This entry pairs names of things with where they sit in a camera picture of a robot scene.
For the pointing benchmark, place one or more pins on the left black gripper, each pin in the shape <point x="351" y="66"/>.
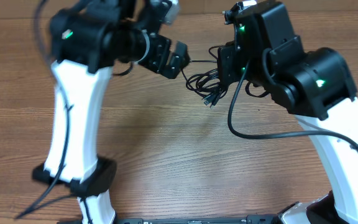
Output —
<point x="156" y="63"/>

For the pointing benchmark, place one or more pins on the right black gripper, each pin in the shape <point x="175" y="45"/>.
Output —
<point x="227" y="75"/>

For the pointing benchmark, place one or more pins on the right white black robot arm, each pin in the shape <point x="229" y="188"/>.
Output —
<point x="316" y="87"/>

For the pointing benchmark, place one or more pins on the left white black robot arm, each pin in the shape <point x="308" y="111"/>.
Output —
<point x="86" y="41"/>

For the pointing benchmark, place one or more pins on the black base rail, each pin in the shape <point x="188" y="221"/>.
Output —
<point x="197" y="220"/>

